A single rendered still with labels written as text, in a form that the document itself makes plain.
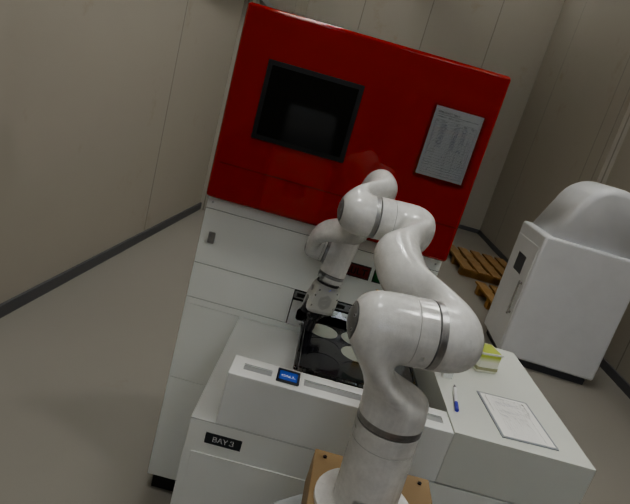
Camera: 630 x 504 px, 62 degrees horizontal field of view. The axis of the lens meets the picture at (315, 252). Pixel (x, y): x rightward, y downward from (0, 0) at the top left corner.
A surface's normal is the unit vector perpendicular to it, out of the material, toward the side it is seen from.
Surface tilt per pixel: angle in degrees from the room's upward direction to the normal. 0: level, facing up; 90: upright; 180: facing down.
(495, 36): 90
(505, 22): 90
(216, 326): 90
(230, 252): 90
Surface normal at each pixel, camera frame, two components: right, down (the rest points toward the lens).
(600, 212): -0.12, 0.24
